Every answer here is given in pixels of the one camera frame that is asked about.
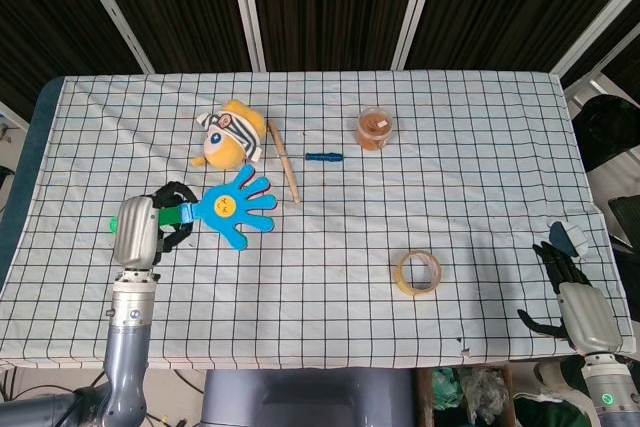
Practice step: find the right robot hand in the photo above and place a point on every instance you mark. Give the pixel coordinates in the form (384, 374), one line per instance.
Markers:
(585, 314)

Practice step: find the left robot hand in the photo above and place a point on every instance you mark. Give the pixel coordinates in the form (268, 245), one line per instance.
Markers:
(137, 232)

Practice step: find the blue hand clapper toy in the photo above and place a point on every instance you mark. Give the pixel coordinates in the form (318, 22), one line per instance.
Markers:
(235, 209)

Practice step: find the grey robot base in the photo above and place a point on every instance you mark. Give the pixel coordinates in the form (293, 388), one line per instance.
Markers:
(307, 399)

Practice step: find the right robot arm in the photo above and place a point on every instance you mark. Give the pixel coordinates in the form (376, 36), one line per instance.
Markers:
(607, 387)

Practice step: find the yellow plush toy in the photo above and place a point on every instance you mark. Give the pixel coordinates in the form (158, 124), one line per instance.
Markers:
(232, 134)

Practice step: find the cardboard box with bags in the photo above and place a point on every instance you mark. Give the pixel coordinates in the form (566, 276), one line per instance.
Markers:
(470, 394)

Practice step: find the wooden stick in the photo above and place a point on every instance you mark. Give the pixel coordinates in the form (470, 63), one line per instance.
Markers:
(285, 162)

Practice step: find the clear tape roll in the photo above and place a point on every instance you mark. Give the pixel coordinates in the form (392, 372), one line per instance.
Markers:
(419, 274)

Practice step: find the black chair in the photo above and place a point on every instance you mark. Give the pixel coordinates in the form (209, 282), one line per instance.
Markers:
(607, 129)

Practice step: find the checkered tablecloth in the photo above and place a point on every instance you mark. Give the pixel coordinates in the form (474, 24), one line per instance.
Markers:
(350, 247)

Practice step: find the clear jar with orange contents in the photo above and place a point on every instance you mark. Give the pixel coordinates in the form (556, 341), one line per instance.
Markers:
(375, 128)

